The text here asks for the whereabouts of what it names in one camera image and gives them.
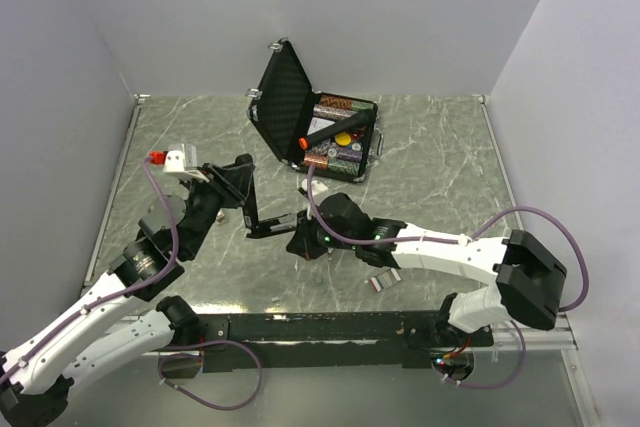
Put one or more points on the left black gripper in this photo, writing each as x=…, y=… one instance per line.
x=232, y=180

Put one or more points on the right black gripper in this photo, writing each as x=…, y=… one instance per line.
x=302, y=243

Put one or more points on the striped staple strip pack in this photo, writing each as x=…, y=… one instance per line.
x=385, y=280

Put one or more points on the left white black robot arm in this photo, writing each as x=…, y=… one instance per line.
x=123, y=315

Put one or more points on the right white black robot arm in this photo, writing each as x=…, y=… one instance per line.
x=520, y=279

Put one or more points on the yellow poker chip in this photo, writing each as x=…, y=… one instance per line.
x=343, y=139

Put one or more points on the black poker chip case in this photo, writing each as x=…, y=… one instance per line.
x=284, y=107

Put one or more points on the black marker orange cap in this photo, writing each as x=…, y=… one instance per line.
x=360, y=119

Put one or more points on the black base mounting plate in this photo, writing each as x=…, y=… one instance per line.
x=335, y=339

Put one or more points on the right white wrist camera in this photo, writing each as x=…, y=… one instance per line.
x=317, y=188

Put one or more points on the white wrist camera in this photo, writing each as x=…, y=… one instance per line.
x=317, y=188
x=179, y=162

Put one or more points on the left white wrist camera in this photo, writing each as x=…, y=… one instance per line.
x=179, y=162

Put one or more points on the aluminium rail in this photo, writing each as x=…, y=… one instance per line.
x=506, y=338

